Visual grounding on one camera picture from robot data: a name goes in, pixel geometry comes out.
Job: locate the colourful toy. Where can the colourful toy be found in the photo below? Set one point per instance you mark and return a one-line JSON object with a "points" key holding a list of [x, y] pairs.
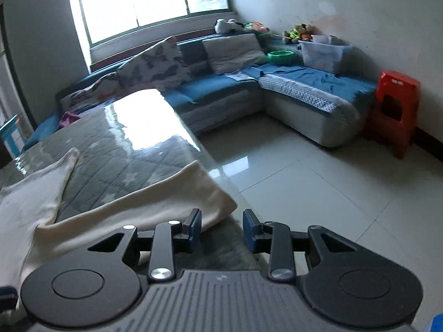
{"points": [[256, 27]]}

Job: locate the green plastic basin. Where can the green plastic basin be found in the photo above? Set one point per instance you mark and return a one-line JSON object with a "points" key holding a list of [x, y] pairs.
{"points": [[280, 56]]}

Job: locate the window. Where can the window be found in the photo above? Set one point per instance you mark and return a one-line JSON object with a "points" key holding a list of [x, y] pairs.
{"points": [[138, 0]]}

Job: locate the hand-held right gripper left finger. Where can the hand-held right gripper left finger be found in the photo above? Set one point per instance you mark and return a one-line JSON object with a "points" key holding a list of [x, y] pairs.
{"points": [[195, 230]]}

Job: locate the clear plastic storage box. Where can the clear plastic storage box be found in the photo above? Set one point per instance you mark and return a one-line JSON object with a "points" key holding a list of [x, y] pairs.
{"points": [[322, 55]]}

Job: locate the pink cloth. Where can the pink cloth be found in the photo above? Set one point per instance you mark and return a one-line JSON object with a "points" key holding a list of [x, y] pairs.
{"points": [[68, 119]]}

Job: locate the floral-print cushion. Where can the floral-print cushion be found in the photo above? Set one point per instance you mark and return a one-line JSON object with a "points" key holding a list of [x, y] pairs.
{"points": [[91, 90]]}

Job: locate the blue sofa cover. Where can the blue sofa cover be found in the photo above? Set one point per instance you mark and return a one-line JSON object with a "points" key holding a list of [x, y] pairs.
{"points": [[311, 79]]}

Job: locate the blue corner sofa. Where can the blue corner sofa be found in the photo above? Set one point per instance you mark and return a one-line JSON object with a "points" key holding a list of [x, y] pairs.
{"points": [[214, 88]]}

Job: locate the grey star-print table cover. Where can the grey star-print table cover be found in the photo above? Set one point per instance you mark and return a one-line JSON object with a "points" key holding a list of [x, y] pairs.
{"points": [[114, 159]]}

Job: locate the white plush toy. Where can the white plush toy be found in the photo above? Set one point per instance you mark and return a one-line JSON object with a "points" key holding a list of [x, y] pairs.
{"points": [[226, 26]]}

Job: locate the butterfly-print cushion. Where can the butterfly-print cushion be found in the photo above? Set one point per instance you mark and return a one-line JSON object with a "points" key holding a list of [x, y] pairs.
{"points": [[155, 64]]}

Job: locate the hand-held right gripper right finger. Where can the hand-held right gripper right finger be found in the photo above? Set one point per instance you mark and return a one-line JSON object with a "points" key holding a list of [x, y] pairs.
{"points": [[249, 231]]}

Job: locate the red plastic stool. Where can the red plastic stool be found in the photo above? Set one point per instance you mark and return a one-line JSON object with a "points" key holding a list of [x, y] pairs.
{"points": [[394, 110]]}

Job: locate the brown plush toy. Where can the brown plush toy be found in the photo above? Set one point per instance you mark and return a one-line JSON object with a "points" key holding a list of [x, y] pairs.
{"points": [[303, 31]]}

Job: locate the grey cushion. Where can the grey cushion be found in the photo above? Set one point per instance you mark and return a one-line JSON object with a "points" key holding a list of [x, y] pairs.
{"points": [[232, 53]]}

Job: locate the cream garment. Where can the cream garment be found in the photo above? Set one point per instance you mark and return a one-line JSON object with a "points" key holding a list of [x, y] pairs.
{"points": [[131, 207]]}

